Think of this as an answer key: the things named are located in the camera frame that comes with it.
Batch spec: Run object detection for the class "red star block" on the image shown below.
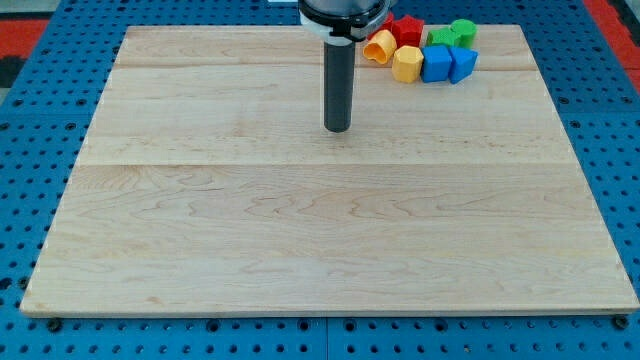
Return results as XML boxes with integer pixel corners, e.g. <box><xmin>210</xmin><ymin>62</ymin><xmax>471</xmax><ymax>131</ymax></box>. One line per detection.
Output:
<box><xmin>391</xmin><ymin>15</ymin><xmax>425</xmax><ymax>48</ymax></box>

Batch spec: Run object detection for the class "yellow hexagon block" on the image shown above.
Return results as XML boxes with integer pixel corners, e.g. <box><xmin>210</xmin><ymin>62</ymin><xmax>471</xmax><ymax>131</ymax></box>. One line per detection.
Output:
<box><xmin>391</xmin><ymin>45</ymin><xmax>424</xmax><ymax>83</ymax></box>

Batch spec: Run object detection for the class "blue cube block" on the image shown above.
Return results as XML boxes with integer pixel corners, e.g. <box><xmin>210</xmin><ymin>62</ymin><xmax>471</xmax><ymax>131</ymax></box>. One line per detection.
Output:
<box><xmin>421</xmin><ymin>45</ymin><xmax>452</xmax><ymax>83</ymax></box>

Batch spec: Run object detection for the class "wooden board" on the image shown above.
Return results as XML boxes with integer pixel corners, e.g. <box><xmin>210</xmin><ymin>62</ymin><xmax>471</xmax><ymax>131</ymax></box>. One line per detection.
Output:
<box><xmin>21</xmin><ymin>25</ymin><xmax>639</xmax><ymax>318</ymax></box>

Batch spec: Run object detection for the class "green cylinder block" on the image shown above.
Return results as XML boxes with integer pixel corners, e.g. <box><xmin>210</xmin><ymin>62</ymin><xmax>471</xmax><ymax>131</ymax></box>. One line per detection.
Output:
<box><xmin>449</xmin><ymin>19</ymin><xmax>477</xmax><ymax>49</ymax></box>

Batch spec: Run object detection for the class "green cube block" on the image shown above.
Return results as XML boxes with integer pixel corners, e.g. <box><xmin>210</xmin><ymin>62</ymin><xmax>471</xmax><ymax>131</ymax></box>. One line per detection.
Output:
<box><xmin>426</xmin><ymin>27</ymin><xmax>461</xmax><ymax>47</ymax></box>

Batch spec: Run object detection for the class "yellow heart block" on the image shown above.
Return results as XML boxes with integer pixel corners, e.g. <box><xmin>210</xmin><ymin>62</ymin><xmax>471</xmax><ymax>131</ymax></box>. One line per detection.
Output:
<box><xmin>362</xmin><ymin>29</ymin><xmax>397</xmax><ymax>65</ymax></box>

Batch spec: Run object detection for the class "blue triangle block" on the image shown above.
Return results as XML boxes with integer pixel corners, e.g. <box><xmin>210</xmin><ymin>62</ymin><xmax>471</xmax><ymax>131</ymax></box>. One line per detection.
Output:
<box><xmin>449</xmin><ymin>47</ymin><xmax>478</xmax><ymax>84</ymax></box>

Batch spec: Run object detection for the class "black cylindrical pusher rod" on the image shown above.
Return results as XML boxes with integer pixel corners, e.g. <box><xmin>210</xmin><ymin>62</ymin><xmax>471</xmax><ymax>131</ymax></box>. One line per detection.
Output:
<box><xmin>324</xmin><ymin>43</ymin><xmax>355</xmax><ymax>133</ymax></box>

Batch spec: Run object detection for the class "red block behind arm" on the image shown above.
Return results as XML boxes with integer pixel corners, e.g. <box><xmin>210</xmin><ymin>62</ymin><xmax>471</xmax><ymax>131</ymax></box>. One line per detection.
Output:
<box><xmin>367</xmin><ymin>11</ymin><xmax>395</xmax><ymax>40</ymax></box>

